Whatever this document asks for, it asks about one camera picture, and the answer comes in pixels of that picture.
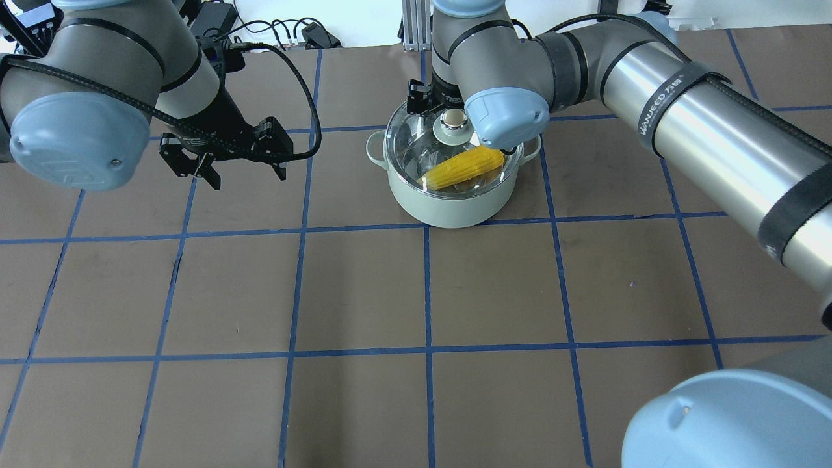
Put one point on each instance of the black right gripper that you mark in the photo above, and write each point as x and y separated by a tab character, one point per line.
447	97

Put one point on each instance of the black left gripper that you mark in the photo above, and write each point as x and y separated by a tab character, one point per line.
224	125

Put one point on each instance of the glass pot lid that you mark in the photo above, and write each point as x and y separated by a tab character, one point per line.
413	144

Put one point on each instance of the yellow corn cob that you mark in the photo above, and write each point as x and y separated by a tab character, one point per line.
467	165

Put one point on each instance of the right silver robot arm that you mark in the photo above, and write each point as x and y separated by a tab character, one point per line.
767	174

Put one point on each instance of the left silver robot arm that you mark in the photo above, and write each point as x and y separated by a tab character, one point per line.
79	116

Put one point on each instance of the pale green cooking pot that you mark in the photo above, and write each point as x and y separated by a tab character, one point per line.
443	213

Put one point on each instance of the black power adapter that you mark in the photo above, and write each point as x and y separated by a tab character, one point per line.
214	18

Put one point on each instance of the aluminium frame post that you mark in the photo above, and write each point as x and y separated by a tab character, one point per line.
416	25

